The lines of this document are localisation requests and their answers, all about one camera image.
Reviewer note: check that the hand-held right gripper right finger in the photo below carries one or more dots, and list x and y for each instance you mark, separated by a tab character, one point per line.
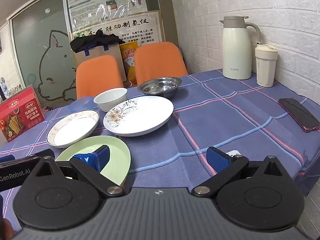
218	159

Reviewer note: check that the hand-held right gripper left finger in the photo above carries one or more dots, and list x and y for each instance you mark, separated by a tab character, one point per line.
101	156

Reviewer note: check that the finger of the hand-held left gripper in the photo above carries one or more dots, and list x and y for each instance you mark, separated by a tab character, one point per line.
43	153
5	158

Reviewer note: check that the light green plate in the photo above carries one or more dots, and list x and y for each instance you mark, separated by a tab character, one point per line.
118	155

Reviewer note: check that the gold rimmed white plate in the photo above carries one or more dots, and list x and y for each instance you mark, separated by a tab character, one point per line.
72	130

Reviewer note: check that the white ceramic bowl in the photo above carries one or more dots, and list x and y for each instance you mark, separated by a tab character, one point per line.
110	101

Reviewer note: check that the large floral white plate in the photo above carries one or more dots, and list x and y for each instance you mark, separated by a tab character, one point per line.
146	115

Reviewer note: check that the stainless steel bowl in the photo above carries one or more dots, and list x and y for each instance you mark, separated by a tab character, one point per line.
160	85

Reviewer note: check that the small white tag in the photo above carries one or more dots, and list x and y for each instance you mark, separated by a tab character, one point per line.
233	153

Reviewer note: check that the red cracker box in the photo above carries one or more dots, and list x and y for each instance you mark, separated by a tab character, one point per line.
21	120

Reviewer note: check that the blue plaid tablecloth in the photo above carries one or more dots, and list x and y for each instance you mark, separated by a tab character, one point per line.
225	120

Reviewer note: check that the pink flower bunch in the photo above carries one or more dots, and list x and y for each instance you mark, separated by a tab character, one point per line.
47	109

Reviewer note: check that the blue translucent plastic bowl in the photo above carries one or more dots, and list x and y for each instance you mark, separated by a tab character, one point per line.
80	104

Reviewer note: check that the orange chair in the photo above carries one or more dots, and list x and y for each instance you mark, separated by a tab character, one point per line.
160	60
97	75

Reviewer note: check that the black smartphone pink case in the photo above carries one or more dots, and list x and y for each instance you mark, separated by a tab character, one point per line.
297	113

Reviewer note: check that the yellow plastic bag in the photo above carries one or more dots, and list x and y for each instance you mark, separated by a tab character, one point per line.
128	63

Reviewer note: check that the white tumbler cup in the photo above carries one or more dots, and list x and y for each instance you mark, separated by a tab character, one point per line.
265	67

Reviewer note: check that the white thermos jug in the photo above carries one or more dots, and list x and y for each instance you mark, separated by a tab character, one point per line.
236	50

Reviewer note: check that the frosted glass panel cat drawing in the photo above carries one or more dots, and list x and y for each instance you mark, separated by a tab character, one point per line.
35	42

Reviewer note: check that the black cloth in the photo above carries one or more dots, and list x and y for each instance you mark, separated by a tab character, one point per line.
95	41

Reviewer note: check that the framed calligraphy sign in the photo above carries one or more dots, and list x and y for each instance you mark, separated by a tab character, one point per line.
141	27

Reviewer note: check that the blue wall stickers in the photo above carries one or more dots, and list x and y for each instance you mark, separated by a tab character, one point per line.
8	87

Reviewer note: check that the green bordered wall poster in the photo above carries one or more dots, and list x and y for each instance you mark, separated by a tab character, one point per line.
86	5

